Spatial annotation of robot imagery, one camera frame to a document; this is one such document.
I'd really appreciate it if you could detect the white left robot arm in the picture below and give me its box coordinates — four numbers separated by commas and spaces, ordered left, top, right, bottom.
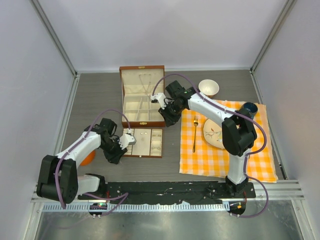
36, 118, 127, 204

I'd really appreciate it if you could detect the brown jewelry box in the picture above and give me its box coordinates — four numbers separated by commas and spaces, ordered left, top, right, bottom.
119, 65, 165, 128

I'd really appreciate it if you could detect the white slotted cable duct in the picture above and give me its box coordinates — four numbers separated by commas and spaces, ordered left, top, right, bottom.
42, 202, 230, 213

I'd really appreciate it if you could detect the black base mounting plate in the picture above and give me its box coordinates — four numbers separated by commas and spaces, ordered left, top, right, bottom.
92, 181, 256, 205

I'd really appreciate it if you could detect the white ceramic bowl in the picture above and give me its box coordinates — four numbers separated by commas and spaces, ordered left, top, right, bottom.
198, 79, 220, 99

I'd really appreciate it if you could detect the dark blue mug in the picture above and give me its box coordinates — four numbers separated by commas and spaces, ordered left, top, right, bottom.
241, 102, 259, 119

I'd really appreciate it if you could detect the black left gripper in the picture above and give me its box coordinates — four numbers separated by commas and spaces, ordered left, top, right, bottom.
100, 137, 128, 165

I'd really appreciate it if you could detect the silver chain necklace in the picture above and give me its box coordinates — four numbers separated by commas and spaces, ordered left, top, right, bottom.
139, 73, 153, 96

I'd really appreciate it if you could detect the yellow checkered cloth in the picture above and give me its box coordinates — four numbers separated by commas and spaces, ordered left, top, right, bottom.
179, 104, 278, 183

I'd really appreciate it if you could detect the orange upturned bowl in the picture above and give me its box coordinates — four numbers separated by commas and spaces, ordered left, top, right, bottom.
80, 150, 96, 166

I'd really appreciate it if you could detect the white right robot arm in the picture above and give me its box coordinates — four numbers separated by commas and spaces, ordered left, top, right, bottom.
150, 80, 257, 198

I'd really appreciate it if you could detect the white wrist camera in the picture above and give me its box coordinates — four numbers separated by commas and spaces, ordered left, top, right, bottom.
150, 92, 167, 110
118, 128, 137, 150

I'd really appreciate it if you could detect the decorated ceramic plate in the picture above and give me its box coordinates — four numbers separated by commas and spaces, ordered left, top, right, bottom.
202, 119, 225, 149

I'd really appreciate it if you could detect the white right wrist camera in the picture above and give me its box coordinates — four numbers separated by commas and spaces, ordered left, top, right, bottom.
150, 92, 167, 110

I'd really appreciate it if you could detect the gold fork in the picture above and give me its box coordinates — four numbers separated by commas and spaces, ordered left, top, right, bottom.
192, 115, 199, 153

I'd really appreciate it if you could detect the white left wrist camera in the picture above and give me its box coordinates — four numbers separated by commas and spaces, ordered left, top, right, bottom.
118, 128, 137, 150

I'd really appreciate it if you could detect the brown jewelry tray insert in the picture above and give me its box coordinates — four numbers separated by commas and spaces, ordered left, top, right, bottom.
124, 128, 163, 158

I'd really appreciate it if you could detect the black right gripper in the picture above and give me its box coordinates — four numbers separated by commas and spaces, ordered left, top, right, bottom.
158, 101, 185, 128

